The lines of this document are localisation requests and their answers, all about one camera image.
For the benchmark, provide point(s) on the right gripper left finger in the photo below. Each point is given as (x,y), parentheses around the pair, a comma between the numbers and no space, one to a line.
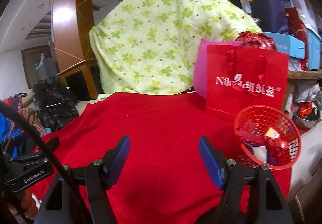
(60,204)

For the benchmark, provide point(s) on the green clover quilt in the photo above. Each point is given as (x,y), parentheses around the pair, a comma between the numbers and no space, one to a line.
(150,46)

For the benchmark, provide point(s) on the navy backpack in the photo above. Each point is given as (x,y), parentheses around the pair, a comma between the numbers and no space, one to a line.
(271,14)

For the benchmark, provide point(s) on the orange white medicine box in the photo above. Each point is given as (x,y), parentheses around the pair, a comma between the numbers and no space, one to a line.
(272,133)

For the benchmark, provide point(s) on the black puffer jacket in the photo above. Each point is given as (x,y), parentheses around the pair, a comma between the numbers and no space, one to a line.
(54,103)

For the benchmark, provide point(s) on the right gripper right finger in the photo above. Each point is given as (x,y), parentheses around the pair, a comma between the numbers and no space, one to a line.
(250,195)

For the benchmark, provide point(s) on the magenta pillow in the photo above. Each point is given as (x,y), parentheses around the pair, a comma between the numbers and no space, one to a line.
(200,68)

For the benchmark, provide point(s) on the metal bowl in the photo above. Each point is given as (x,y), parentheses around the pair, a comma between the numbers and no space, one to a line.
(306,115)

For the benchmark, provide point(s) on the red fleece blanket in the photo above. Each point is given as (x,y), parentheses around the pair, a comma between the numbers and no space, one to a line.
(164,179)

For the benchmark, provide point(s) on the light blue box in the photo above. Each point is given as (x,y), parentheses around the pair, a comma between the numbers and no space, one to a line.
(288,44)

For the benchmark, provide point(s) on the wooden cabinet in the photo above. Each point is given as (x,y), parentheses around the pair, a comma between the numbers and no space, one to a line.
(83,79)

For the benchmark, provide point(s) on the blue garment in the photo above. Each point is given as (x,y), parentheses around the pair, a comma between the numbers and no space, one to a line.
(9,137)

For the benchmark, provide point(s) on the striped brown scarf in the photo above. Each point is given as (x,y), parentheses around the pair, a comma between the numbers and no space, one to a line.
(30,115)

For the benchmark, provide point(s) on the red plastic mesh basket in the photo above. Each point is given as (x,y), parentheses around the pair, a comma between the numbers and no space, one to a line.
(250,126)

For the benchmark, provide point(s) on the red paper gift bag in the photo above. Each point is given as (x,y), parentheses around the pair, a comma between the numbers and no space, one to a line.
(240,76)

